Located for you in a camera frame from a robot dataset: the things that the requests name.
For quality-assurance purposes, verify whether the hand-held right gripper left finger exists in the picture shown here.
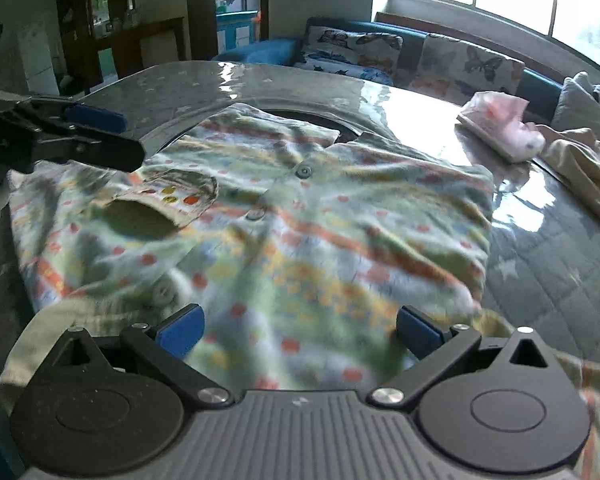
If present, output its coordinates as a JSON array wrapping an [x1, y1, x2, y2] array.
[[42, 304, 233, 406]]

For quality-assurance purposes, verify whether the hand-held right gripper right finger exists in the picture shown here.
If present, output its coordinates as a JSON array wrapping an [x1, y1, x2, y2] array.
[[370, 305, 561, 407]]

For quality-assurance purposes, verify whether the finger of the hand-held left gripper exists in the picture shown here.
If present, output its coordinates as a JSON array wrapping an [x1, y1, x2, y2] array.
[[29, 124, 147, 174], [14, 95, 129, 133]]

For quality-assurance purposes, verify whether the striped dotted pastel shirt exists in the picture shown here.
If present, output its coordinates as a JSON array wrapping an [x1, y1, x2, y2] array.
[[7, 102, 600, 480]]

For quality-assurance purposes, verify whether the olive green garment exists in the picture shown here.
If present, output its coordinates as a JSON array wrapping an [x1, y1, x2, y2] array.
[[0, 300, 86, 401]]

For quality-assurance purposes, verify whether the dark wooden cabinet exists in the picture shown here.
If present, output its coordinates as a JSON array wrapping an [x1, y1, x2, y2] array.
[[55, 0, 186, 96]]

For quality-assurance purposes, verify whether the turquoise and white cabinet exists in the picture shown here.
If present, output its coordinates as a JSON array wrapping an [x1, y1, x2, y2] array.
[[216, 10, 260, 51]]

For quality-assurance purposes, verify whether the blue sofa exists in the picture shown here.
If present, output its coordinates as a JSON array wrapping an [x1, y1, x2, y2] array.
[[212, 17, 600, 126]]

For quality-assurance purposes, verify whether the round black induction cooker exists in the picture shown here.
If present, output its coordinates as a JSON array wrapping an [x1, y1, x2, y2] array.
[[250, 105, 376, 146]]

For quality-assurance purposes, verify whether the pink tissue packet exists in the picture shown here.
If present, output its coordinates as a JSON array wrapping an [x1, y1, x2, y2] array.
[[456, 91, 546, 163]]

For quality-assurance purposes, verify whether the beige cloth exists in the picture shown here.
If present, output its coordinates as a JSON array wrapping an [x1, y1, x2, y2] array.
[[527, 122, 600, 236]]

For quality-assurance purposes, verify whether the small butterfly print cushion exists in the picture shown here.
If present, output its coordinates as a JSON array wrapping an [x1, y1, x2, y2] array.
[[316, 26, 405, 61], [292, 49, 397, 86]]

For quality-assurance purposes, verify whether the large butterfly print cushion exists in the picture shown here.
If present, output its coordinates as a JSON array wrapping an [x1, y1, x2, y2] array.
[[411, 34, 526, 98]]

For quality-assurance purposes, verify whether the grey pillow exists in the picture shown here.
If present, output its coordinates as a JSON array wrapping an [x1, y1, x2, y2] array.
[[550, 71, 600, 133]]

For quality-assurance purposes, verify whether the dark wooden door frame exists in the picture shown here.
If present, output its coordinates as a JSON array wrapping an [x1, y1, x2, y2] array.
[[200, 0, 271, 56]]

